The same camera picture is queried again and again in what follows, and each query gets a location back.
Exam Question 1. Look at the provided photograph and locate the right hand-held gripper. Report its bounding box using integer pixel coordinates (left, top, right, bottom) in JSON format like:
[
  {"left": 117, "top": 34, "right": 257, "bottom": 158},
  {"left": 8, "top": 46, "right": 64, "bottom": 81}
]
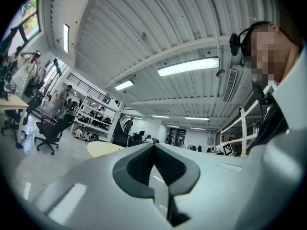
[{"left": 222, "top": 140, "right": 235, "bottom": 157}]

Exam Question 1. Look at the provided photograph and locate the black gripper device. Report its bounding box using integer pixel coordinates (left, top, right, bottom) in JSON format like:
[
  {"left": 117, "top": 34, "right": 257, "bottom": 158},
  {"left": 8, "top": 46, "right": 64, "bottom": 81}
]
[{"left": 1, "top": 79, "right": 15, "bottom": 101}]

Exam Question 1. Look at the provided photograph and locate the white ceiling air vent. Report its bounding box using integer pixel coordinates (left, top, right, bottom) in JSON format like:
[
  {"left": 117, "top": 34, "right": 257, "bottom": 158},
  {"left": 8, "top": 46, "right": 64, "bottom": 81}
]
[{"left": 223, "top": 68, "right": 238, "bottom": 104}]

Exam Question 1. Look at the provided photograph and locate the black double door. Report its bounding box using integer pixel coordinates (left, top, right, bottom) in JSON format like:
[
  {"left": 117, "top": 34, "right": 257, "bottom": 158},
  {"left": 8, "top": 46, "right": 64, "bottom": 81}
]
[{"left": 176, "top": 128, "right": 187, "bottom": 144}]

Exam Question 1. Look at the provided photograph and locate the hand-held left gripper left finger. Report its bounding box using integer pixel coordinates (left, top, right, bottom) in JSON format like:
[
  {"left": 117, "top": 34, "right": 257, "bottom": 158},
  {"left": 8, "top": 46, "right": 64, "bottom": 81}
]
[{"left": 25, "top": 142, "right": 169, "bottom": 230}]

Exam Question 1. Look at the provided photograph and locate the white shelving unit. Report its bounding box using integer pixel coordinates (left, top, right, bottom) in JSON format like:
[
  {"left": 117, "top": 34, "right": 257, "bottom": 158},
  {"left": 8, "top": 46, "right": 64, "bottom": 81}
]
[{"left": 71, "top": 92, "right": 122, "bottom": 143}]

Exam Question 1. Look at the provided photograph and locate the person's head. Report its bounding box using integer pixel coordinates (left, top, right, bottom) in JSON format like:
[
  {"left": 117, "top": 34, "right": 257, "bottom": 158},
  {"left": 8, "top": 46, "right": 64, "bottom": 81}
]
[{"left": 244, "top": 22, "right": 303, "bottom": 86}]

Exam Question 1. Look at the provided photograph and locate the high window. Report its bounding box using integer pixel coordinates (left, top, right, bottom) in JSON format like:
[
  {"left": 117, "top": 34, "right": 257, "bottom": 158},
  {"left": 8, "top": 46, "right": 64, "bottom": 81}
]
[{"left": 21, "top": 0, "right": 41, "bottom": 41}]

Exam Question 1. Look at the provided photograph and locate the black mesh-back office chair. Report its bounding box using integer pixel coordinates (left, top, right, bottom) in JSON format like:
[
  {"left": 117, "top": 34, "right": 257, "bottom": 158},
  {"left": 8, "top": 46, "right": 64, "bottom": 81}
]
[{"left": 128, "top": 131, "right": 146, "bottom": 148}]

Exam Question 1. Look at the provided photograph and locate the dark staircase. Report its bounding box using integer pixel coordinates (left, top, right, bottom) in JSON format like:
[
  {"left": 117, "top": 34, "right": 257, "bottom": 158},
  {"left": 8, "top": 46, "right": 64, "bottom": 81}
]
[{"left": 112, "top": 113, "right": 129, "bottom": 148}]

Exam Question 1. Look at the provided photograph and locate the white open rack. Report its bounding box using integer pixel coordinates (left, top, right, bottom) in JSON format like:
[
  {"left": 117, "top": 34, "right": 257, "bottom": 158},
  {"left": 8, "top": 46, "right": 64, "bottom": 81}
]
[{"left": 220, "top": 85, "right": 276, "bottom": 158}]

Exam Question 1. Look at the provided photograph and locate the tall-backed black office chair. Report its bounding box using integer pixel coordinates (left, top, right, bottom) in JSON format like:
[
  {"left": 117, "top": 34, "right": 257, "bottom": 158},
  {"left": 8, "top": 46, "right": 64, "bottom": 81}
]
[{"left": 1, "top": 93, "right": 43, "bottom": 138}]

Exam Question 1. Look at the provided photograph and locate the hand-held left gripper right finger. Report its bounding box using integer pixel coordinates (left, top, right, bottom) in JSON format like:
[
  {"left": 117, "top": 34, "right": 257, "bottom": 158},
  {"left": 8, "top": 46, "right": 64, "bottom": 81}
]
[{"left": 153, "top": 142, "right": 251, "bottom": 230}]

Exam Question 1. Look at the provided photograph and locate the black head-worn camera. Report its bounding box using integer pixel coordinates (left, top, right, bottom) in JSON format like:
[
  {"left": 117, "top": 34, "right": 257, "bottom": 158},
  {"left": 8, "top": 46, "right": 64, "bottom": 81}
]
[{"left": 229, "top": 21, "right": 273, "bottom": 57}]

